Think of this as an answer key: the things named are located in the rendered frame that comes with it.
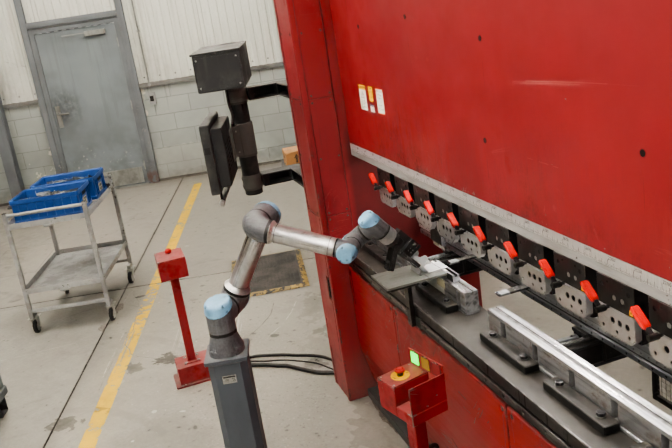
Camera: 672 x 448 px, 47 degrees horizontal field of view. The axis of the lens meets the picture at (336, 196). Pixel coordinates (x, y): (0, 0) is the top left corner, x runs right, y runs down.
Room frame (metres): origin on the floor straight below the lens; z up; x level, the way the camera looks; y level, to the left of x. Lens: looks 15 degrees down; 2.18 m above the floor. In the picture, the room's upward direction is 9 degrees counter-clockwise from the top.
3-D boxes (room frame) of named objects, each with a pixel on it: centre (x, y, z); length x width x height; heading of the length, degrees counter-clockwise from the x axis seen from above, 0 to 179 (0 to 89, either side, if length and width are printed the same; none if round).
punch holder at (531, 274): (2.23, -0.61, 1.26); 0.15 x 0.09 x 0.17; 16
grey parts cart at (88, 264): (5.78, 2.09, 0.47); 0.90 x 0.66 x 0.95; 2
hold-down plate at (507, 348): (2.38, -0.50, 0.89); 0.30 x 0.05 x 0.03; 16
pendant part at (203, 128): (3.99, 0.57, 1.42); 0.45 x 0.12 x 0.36; 0
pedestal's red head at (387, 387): (2.49, -0.17, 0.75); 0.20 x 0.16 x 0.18; 30
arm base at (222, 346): (2.95, 0.55, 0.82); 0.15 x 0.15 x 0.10
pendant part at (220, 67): (4.04, 0.48, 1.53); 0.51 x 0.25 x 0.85; 0
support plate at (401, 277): (2.93, -0.25, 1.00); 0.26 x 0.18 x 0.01; 106
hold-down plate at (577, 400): (2.00, -0.62, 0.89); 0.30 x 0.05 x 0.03; 16
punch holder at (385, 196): (3.38, -0.26, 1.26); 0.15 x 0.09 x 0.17; 16
